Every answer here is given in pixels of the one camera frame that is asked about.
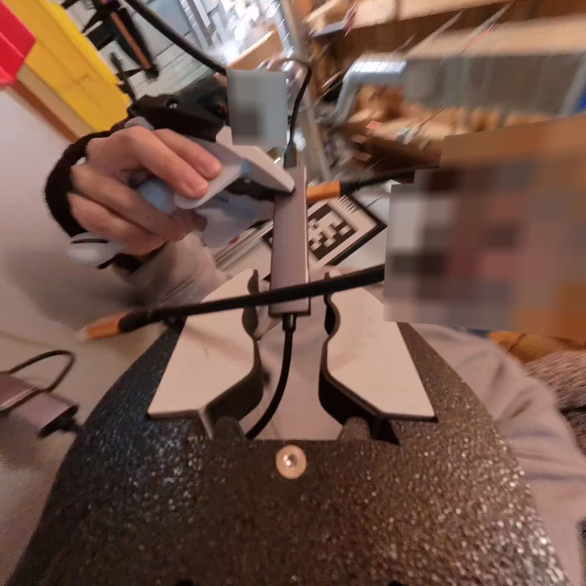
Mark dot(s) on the person's right hand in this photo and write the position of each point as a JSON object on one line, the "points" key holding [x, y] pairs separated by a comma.
{"points": [[123, 174]]}

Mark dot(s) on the black white marker board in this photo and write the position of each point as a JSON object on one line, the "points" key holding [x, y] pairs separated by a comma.
{"points": [[334, 229]]}

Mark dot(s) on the yellow plastic bin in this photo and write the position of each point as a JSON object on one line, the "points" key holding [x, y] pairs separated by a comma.
{"points": [[68, 55]]}

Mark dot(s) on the grey usb hub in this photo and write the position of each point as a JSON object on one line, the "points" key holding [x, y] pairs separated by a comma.
{"points": [[288, 238], [27, 398]]}

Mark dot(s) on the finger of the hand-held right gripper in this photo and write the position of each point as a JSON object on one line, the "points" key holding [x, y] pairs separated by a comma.
{"points": [[261, 167], [229, 219]]}

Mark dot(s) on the silver air duct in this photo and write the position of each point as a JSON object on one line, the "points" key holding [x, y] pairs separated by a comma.
{"points": [[366, 75]]}

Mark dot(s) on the red plastic bin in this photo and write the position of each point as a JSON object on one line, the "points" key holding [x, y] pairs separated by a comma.
{"points": [[13, 45]]}

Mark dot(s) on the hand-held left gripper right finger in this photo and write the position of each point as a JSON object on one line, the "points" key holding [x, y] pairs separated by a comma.
{"points": [[380, 366]]}

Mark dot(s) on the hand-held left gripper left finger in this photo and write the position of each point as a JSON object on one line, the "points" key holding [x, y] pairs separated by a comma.
{"points": [[197, 361]]}

